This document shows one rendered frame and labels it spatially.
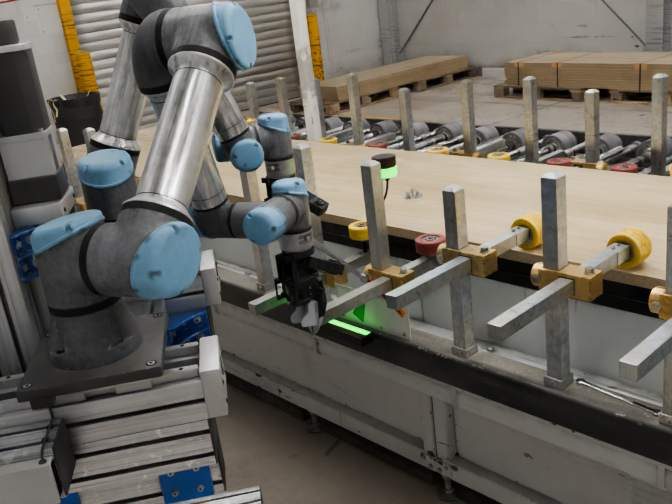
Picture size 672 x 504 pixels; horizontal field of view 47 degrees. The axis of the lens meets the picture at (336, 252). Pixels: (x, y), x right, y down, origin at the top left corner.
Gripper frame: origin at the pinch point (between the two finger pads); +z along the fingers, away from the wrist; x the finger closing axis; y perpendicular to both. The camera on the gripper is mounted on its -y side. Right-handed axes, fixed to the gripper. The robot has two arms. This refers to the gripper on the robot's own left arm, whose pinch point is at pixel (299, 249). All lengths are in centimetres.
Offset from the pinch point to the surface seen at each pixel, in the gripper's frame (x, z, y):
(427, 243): -12.2, 1.2, -30.8
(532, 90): -114, -19, -34
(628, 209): -45, 2, -75
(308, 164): -11.5, -19.7, 0.5
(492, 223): -31, 2, -42
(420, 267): -9.5, 6.8, -29.4
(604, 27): -822, 31, 48
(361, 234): -20.8, 2.8, -8.0
